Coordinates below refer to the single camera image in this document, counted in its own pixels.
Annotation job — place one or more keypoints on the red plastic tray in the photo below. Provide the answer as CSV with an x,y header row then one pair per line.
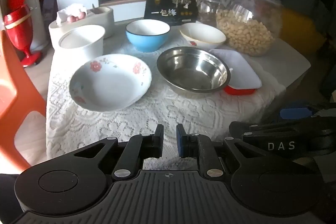
x,y
236,92

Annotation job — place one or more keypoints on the pink round object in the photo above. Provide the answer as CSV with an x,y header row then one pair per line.
x,y
82,15
76,18
70,19

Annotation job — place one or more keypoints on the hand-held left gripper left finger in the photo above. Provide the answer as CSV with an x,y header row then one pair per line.
x,y
158,141

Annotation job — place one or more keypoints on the orange plastic chair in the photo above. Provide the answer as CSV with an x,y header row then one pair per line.
x,y
15,98

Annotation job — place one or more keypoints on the white tissue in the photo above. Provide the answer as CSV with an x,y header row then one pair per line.
x,y
71,10

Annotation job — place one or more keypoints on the red floor ornament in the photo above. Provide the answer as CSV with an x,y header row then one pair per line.
x,y
18,24

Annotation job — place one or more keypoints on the white plastic tray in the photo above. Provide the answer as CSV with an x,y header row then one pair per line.
x,y
239,69

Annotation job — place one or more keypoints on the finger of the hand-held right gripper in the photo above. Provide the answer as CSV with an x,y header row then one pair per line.
x,y
294,113
244,126

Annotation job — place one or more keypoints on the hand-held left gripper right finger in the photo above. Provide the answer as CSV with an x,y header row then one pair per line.
x,y
180,141

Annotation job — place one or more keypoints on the white round tub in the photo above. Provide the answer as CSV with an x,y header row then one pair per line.
x,y
86,48

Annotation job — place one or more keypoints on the yellow object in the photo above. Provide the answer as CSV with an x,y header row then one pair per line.
x,y
299,29

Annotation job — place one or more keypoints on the small glass jar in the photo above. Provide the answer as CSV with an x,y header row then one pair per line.
x,y
207,11

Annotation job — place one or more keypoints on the large white floral bowl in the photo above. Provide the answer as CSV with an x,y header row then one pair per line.
x,y
110,85

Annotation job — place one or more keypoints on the blue bowl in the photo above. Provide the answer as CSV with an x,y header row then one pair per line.
x,y
147,43

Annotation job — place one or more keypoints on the white lace tablecloth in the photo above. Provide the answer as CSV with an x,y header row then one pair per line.
x,y
105,129

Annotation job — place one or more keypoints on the white strawberry print bowl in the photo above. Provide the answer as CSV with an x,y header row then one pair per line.
x,y
202,35

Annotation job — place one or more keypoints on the stainless steel bowl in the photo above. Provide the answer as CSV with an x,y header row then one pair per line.
x,y
191,71

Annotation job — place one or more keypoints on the white oval tissue organizer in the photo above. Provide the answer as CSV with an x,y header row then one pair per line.
x,y
102,19

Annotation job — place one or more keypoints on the printed skateboard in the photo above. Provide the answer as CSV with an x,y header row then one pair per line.
x,y
49,6

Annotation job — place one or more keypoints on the black snack package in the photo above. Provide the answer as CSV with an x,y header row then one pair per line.
x,y
168,8

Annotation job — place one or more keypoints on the large glass peanut jar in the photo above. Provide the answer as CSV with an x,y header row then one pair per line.
x,y
246,29

